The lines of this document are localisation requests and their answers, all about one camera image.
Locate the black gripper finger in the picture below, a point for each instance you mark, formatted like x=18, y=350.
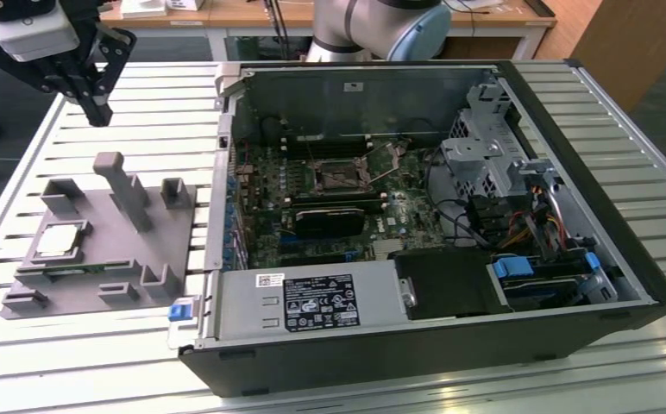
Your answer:
x=120, y=52
x=51, y=79

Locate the silver CPU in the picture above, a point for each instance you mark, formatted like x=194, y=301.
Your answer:
x=56, y=239

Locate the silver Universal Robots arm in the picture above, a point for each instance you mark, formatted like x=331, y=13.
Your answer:
x=356, y=21

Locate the CPU socket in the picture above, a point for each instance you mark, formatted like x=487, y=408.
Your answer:
x=339, y=177

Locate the white cardboard box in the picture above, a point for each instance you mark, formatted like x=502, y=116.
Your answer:
x=143, y=10

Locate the white and blue box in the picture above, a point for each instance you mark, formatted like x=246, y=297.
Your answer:
x=186, y=4

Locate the grey plastic parts rack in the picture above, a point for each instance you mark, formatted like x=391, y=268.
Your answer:
x=108, y=241

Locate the RAM slot white clips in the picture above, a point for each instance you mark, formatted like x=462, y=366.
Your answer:
x=339, y=201
x=344, y=136
x=344, y=148

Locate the green RAM stick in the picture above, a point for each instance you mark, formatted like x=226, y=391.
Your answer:
x=94, y=268

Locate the black graphics card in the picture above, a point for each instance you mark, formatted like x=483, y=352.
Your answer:
x=330, y=224

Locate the blue case latch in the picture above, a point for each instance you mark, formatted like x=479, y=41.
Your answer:
x=179, y=312

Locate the green motherboard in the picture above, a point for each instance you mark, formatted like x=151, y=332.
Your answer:
x=414, y=207

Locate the silver power supply unit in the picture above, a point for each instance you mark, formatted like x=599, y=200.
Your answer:
x=240, y=310

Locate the silver chipset heatsink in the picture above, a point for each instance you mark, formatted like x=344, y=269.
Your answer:
x=387, y=250

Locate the silver metal drive cage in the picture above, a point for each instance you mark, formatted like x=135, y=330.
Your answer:
x=482, y=155

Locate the black plastic drive cover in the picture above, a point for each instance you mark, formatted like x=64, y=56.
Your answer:
x=448, y=280

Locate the blue disk carrier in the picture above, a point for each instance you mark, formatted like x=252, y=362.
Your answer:
x=511, y=267

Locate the black open PC case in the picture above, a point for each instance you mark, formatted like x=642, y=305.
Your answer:
x=367, y=366

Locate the wooden cabinet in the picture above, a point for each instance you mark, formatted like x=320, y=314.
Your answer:
x=626, y=43

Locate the blue plastic drive latch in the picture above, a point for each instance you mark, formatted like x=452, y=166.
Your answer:
x=592, y=262

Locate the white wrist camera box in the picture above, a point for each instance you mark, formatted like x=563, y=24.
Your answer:
x=27, y=39

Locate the wooden desk white frame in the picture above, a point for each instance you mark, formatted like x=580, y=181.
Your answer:
x=195, y=20

